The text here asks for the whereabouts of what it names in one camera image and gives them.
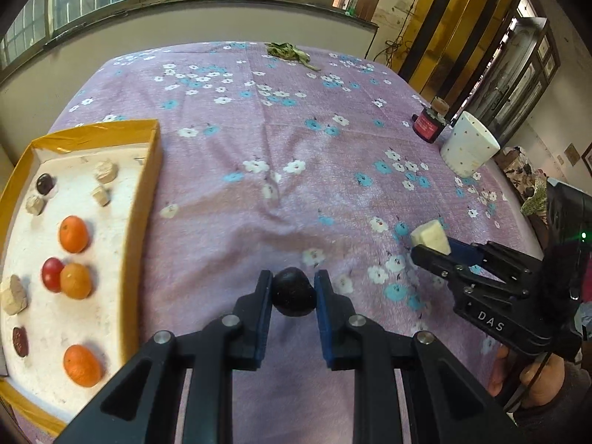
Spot dark red date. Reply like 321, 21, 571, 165
12, 326, 30, 358

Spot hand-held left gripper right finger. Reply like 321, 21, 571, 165
313, 269, 519, 444

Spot white dotted cup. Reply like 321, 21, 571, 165
440, 111, 501, 178

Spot orange tangerine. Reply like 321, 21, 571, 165
63, 344, 102, 387
58, 215, 90, 254
60, 263, 93, 300

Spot red tomato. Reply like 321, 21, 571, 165
41, 258, 66, 293

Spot person's right hand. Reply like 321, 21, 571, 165
489, 346, 572, 410

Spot green leafy sprig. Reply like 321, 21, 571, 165
265, 42, 323, 73

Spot tangled wall cables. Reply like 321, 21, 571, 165
383, 34, 410, 68

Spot red labelled dark jar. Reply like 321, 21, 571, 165
413, 106, 447, 144

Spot patterned cloth pile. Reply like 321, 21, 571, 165
503, 147, 550, 217

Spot pale cheese wedge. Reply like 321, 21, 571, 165
410, 221, 452, 256

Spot large beige corn cob piece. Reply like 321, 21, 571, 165
0, 275, 30, 316

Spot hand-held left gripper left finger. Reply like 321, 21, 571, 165
65, 269, 275, 444

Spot golden folding panel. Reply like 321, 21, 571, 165
397, 0, 525, 105

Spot dark wooden glass cabinet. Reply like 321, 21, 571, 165
471, 15, 561, 145

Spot purple floral cloth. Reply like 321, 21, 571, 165
0, 41, 547, 444

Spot person's right forearm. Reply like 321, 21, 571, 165
511, 370, 592, 444

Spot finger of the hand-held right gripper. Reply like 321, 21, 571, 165
411, 245, 531, 300
445, 237, 545, 280

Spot yellow cardboard box tray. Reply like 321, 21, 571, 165
0, 119, 162, 436

